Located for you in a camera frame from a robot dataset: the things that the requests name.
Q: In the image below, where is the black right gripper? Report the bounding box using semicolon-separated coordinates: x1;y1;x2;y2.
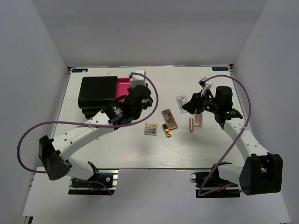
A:
181;89;220;115

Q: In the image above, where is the mirrored pink eyeshadow palette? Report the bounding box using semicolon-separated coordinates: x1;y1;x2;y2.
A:
193;113;203;127

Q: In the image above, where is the clear false eyelash box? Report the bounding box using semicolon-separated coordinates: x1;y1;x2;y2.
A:
176;95;189;114

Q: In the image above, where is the rose gold lipstick tube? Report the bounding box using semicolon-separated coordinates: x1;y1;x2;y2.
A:
189;118;194;133

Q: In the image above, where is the pink black makeup drawer organizer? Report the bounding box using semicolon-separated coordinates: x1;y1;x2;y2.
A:
78;76;130;119

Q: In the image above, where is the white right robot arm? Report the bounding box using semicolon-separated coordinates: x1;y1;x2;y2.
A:
182;86;283;196

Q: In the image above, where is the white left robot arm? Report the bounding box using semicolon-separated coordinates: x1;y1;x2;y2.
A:
39;85;153;186

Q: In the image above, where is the long brown eyeshadow palette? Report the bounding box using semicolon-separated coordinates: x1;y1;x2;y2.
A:
162;109;178;130

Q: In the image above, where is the colourful glitter eyeshadow palette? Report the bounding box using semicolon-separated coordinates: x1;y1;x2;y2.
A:
144;123;157;136

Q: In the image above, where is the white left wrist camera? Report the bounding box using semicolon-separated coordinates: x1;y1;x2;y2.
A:
129;70;147;89

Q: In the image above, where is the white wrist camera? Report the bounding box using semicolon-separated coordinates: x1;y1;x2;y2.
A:
199;77;213;97
129;70;147;89

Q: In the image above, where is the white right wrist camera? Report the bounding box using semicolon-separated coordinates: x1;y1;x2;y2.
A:
199;77;213;97

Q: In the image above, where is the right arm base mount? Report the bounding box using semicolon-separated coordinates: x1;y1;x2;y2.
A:
190;172;241;198

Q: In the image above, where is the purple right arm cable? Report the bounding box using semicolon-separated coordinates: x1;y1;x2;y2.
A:
198;75;252;196

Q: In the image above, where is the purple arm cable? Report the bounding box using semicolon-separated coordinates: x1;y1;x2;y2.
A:
198;75;252;196
16;72;159;196

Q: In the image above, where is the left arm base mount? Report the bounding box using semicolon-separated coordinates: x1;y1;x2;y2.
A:
68;169;119;196

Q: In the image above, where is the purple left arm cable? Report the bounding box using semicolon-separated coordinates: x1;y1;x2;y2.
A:
16;72;159;196

